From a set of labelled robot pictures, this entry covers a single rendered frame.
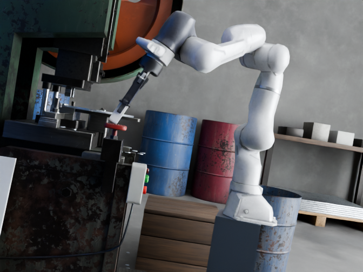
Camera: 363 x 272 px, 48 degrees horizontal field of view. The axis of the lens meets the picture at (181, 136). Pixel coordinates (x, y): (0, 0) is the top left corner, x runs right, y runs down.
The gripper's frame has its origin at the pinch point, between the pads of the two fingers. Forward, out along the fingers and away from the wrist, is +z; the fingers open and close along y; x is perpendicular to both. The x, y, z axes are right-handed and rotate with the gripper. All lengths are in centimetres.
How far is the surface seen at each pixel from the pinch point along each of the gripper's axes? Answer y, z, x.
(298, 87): 362, -143, -146
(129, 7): 70, -43, 28
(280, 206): 84, -5, -97
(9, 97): 18.9, 18.0, 35.8
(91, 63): 26.4, -8.9, 20.3
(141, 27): 70, -39, 18
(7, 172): 4.4, 36.5, 18.9
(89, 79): 28.1, -3.8, 17.8
